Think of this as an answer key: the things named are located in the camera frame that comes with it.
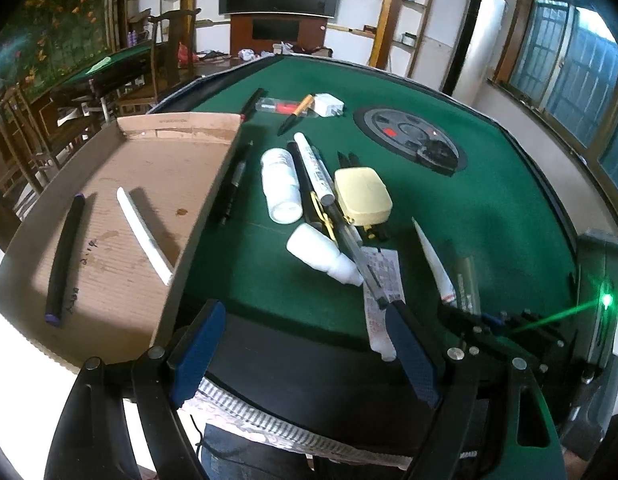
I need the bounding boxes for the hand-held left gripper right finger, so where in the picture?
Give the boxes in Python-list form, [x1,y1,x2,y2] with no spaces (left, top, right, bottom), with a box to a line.
[384,300,570,480]

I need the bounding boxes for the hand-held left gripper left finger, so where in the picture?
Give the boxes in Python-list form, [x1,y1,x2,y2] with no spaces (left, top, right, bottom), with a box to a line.
[44,299,227,480]

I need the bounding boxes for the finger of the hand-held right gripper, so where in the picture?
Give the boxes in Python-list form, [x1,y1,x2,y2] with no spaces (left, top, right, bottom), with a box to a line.
[436,305,587,376]
[481,308,577,341]

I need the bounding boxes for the white gel pen clear cap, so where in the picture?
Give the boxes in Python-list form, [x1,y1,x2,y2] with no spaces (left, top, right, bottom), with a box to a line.
[337,220,392,309]

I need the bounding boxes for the brown cardboard box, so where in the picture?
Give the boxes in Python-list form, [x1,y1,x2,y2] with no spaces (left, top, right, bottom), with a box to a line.
[0,112,246,373]

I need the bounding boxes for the white squeeze tube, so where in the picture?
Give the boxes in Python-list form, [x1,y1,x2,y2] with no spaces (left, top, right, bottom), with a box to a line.
[411,216,460,308]

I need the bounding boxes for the printed paper packet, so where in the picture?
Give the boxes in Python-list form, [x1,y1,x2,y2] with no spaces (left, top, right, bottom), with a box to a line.
[361,246,407,362]

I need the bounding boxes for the person's blue jeans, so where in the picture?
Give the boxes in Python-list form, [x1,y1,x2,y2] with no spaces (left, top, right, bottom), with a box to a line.
[199,422,315,480]

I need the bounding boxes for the white flat stick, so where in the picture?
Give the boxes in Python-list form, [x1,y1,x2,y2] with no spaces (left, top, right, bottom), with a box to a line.
[116,186,175,287]

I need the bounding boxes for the small white dropper bottle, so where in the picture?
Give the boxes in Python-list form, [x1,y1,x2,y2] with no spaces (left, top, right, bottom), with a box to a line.
[286,222,365,287]

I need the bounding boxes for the black pen purple ends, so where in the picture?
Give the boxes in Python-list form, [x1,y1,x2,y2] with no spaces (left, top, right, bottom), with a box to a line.
[44,192,86,328]

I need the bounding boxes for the cream plastic case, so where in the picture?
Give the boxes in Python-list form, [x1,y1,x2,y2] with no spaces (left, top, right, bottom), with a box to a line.
[334,166,394,227]

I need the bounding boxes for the slim black pen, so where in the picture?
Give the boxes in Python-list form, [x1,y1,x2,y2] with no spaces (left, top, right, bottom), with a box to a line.
[220,141,254,225]

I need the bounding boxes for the white plastic bottle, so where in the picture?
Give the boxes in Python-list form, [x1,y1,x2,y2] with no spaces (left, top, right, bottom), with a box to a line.
[260,148,303,224]

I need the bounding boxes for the round black table panel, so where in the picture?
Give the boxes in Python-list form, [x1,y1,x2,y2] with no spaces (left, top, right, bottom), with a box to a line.
[353,106,467,177]

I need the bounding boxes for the black marker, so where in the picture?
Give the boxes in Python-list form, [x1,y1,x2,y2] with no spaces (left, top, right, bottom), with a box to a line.
[286,141,335,226]

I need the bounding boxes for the white paint marker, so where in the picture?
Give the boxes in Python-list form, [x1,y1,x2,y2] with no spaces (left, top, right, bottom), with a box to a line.
[293,131,336,206]

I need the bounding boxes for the black pen red end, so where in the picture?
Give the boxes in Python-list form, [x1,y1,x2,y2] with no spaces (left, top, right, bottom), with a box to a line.
[240,88,268,122]

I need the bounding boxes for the clear case red insert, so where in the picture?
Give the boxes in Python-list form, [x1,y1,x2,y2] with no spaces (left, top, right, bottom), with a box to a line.
[255,97,300,116]

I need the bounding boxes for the wooden framed window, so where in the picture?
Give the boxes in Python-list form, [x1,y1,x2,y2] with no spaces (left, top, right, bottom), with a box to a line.
[489,0,618,201]

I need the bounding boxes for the white charger plug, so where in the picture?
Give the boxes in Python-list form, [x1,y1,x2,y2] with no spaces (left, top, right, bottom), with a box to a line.
[313,92,346,119]

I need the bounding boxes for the orange and black pen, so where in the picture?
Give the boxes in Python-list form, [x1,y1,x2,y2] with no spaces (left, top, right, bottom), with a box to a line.
[277,94,315,136]

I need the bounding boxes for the white tower air conditioner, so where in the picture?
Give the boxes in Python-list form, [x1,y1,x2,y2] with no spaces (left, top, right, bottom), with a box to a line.
[441,0,508,106]

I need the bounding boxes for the dark wooden chair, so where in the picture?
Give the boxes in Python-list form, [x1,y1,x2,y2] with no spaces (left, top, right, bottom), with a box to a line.
[116,8,202,116]
[0,85,60,201]

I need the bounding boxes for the green mahjong table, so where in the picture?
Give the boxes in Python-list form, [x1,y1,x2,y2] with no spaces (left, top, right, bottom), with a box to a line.
[49,42,160,111]

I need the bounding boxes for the wooden ladder shelf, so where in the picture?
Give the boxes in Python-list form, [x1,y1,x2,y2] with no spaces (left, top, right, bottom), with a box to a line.
[159,0,200,56]
[371,0,442,76]

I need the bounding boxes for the wooden television cabinet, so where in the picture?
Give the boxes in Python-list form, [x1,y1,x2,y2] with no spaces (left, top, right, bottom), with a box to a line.
[230,12,329,58]

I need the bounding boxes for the yellow handled scissors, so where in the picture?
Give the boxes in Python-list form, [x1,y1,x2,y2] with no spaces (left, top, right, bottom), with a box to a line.
[309,191,350,241]

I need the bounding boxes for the floral wall painting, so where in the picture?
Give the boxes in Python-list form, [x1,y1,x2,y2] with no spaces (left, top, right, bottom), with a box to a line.
[0,0,115,106]

